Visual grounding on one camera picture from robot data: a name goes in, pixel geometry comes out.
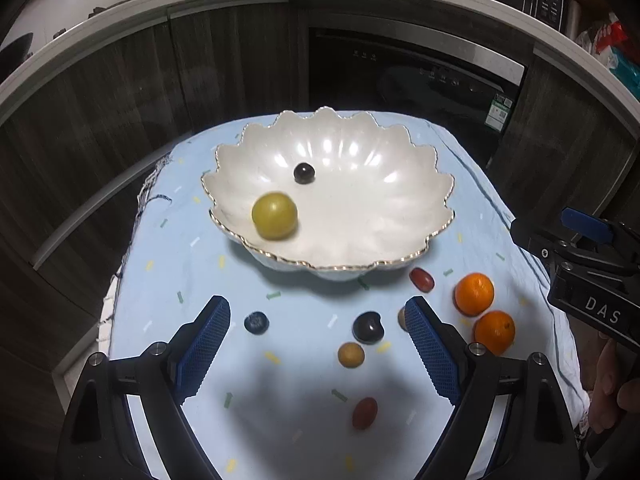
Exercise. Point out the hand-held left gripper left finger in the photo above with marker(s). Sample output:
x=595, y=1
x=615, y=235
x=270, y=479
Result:
x=205, y=350

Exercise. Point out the green white appliance sticker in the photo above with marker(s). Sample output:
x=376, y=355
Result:
x=500, y=108

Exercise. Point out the dark grape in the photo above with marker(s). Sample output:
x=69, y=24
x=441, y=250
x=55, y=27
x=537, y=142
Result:
x=304, y=173

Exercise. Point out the black built-in dishwasher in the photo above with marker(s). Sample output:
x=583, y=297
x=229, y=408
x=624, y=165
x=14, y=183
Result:
x=400, y=90

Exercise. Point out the white kitchen countertop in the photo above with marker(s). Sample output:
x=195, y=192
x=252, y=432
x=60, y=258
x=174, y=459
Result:
x=150, y=2

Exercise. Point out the white scalloped bowl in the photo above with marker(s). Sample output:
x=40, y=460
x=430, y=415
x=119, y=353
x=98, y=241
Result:
x=360, y=210

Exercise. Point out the person's right hand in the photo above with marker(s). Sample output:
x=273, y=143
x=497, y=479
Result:
x=605, y=385

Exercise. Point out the blueberry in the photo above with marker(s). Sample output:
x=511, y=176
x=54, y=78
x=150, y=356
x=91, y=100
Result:
x=256, y=322

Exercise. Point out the brown longan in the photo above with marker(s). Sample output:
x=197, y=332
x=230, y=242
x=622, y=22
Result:
x=351, y=355
x=401, y=320

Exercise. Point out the dark wood cabinet door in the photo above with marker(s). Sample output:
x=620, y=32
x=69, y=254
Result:
x=235, y=70
x=75, y=135
x=565, y=150

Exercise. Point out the light blue confetti tablecloth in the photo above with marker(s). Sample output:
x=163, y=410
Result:
x=300, y=385

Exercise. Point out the orange mandarin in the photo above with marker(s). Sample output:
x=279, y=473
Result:
x=495, y=332
x=474, y=294

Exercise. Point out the green plum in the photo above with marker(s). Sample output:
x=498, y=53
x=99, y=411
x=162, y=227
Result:
x=274, y=215

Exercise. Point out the dark purple plum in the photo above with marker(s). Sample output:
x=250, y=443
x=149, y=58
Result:
x=367, y=327

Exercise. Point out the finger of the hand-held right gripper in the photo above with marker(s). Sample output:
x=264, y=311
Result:
x=535, y=237
x=587, y=225

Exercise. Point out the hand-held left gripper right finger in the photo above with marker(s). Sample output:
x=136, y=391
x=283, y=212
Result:
x=430, y=350

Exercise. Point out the red plastic bag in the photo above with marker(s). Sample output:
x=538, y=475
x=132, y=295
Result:
x=615, y=45

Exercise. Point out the red grape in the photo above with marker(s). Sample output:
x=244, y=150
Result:
x=421, y=280
x=364, y=413

